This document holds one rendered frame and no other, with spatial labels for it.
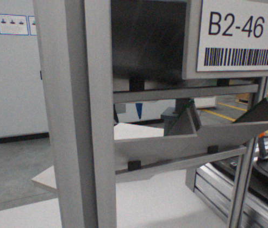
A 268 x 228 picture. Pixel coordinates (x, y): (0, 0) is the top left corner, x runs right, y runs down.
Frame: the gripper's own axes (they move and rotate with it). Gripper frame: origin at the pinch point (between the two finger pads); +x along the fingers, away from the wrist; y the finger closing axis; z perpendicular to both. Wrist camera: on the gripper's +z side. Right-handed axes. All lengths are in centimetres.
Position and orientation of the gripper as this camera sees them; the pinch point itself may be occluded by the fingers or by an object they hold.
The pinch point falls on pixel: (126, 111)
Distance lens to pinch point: 64.7
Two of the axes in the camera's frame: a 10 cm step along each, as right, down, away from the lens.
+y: -9.2, 1.8, 3.4
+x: 2.4, 9.6, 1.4
